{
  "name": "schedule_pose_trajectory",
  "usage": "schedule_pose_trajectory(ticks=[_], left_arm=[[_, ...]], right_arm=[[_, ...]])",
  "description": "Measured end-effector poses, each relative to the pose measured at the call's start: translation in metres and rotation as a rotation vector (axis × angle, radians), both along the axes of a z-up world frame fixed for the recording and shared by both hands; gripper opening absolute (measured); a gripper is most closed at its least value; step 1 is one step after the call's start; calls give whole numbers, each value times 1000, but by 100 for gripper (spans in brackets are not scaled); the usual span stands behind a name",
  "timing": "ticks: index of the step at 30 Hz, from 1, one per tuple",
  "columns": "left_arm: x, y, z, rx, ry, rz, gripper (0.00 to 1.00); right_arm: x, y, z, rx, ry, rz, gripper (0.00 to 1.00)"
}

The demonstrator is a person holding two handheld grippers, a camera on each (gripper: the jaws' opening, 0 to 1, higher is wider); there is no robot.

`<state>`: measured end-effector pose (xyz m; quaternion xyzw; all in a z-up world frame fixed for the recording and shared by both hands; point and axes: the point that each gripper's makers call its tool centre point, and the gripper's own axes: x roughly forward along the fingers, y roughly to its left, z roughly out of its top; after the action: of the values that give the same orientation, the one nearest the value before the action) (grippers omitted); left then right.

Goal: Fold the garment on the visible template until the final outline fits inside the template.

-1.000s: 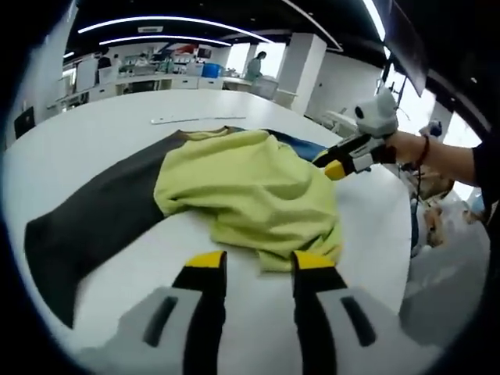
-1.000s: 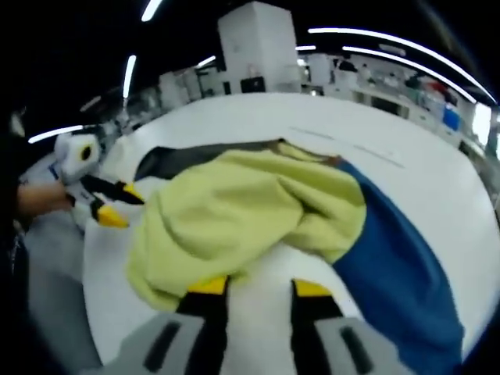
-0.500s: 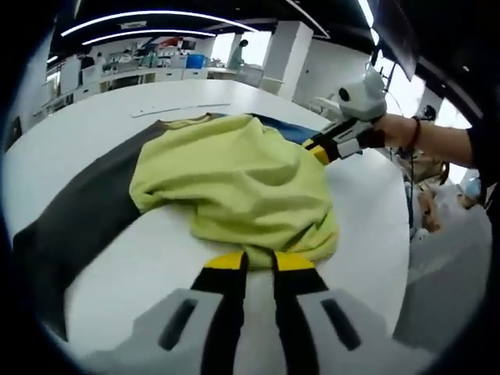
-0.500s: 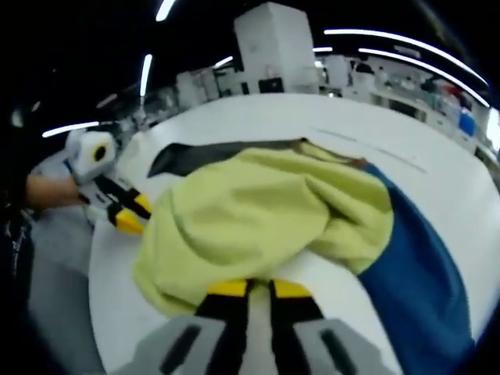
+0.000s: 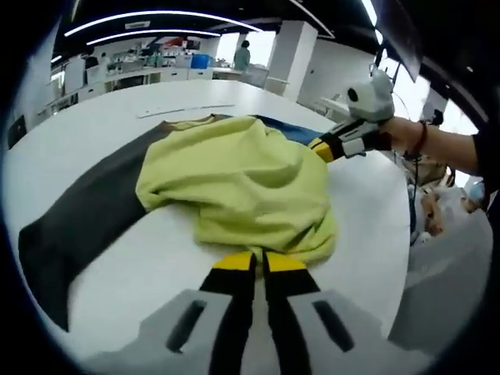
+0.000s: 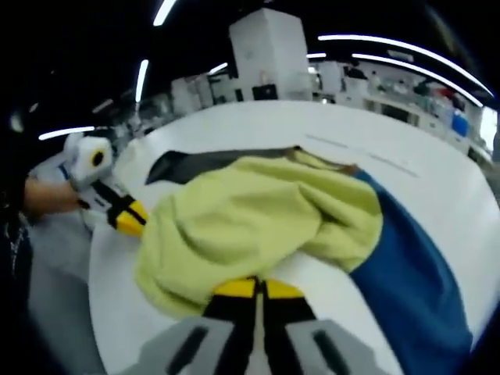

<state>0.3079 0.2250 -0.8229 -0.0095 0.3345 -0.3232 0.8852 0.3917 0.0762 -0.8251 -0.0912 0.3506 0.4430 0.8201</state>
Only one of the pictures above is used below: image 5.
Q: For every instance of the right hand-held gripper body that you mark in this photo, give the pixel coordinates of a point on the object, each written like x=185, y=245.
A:
x=371, y=101

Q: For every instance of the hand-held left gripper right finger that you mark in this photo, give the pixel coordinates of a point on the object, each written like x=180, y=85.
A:
x=289, y=312

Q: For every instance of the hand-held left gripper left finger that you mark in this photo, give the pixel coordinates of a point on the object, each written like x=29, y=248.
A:
x=226, y=312

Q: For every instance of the yellow garment with grey and blue sleeves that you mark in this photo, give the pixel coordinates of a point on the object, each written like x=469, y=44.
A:
x=234, y=176

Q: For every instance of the person's right hand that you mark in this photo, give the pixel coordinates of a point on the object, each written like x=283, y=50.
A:
x=400, y=134

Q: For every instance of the dark hanging panel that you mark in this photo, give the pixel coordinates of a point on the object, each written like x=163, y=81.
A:
x=402, y=35

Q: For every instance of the white square pillar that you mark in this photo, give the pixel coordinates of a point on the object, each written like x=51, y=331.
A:
x=291, y=62

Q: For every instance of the white mesh office chair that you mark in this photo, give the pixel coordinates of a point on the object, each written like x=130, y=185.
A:
x=256, y=78

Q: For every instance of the clear plastic bag of clothes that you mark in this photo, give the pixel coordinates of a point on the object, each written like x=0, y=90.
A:
x=437, y=211

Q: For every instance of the person's black printed shirt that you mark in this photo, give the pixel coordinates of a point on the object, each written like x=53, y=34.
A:
x=488, y=164

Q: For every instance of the blue storage bin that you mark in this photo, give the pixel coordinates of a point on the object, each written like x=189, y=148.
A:
x=202, y=61

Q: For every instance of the short ceiling light strip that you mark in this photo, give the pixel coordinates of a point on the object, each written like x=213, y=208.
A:
x=156, y=33

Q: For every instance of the long ceiling light strip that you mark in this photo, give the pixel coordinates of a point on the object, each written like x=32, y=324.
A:
x=156, y=15

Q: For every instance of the white workbench cabinets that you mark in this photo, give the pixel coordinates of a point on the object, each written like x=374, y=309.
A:
x=129, y=78

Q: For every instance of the black chair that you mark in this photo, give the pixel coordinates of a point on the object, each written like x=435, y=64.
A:
x=16, y=133

